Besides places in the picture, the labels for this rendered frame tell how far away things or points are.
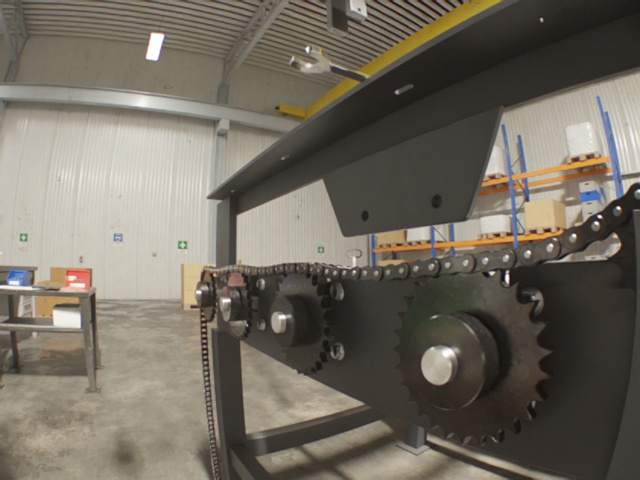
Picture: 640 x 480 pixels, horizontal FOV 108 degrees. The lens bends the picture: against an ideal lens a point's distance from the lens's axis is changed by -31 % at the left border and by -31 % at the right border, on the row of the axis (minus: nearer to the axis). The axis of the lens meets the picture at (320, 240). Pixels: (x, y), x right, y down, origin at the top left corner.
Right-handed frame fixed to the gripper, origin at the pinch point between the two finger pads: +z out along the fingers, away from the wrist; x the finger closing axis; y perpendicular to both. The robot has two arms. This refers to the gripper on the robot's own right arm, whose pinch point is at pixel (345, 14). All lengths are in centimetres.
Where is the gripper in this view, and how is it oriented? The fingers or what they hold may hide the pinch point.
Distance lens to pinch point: 49.1
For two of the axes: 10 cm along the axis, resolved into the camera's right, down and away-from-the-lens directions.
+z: 0.1, 10.0, -0.8
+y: -8.4, -0.4, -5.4
